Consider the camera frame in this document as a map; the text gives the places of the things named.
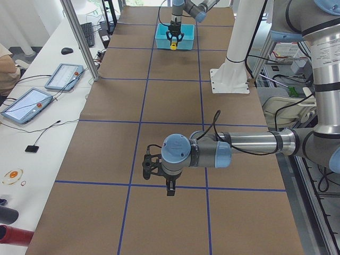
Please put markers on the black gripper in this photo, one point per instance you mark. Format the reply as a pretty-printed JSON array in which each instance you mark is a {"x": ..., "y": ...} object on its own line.
[
  {"x": 175, "y": 27},
  {"x": 170, "y": 177}
]

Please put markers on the yellow beetle toy car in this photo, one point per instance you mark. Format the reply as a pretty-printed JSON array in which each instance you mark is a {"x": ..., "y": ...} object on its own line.
[{"x": 173, "y": 46}]

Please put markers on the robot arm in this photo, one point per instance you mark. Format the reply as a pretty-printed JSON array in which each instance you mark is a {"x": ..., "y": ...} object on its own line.
[
  {"x": 198, "y": 12},
  {"x": 316, "y": 22}
]

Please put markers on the light blue plastic bin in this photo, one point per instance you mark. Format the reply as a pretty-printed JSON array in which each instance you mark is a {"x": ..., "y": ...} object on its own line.
[{"x": 187, "y": 42}]

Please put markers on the black computer keyboard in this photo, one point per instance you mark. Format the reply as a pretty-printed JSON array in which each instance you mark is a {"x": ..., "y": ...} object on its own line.
[{"x": 88, "y": 31}]

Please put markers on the black computer mouse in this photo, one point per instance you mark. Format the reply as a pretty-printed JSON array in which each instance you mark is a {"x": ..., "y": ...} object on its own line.
[{"x": 66, "y": 51}]

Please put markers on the far teach pendant tablet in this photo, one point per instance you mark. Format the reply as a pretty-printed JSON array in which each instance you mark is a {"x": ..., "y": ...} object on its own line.
[{"x": 65, "y": 77}]

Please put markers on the teach pendant tablet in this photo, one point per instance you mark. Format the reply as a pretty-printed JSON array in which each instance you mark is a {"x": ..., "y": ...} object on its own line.
[
  {"x": 29, "y": 105},
  {"x": 65, "y": 77}
]

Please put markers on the small black square pad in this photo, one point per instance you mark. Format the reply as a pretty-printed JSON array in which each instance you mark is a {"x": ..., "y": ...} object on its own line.
[{"x": 31, "y": 149}]

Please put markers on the orange round sticker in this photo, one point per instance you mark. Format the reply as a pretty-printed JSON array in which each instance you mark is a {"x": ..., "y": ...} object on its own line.
[{"x": 12, "y": 176}]

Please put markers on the near teach pendant tablet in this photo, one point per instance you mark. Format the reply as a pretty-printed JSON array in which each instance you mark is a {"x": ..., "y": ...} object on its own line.
[{"x": 29, "y": 105}]

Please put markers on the black cylinder bottle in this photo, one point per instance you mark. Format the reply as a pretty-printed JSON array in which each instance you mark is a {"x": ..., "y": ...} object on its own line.
[{"x": 8, "y": 215}]

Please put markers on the seated person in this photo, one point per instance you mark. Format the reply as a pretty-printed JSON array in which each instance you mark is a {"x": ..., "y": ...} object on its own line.
[{"x": 10, "y": 73}]

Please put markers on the red cylinder bottle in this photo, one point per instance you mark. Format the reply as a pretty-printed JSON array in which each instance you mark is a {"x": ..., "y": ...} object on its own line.
[{"x": 15, "y": 236}]

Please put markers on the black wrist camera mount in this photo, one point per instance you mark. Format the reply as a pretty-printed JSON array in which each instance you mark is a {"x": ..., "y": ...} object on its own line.
[{"x": 152, "y": 165}]

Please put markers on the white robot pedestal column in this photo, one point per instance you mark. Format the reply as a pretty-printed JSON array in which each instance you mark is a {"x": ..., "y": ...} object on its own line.
[{"x": 231, "y": 76}]

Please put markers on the aluminium frame post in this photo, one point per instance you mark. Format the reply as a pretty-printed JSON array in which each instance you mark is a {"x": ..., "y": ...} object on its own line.
[{"x": 79, "y": 36}]

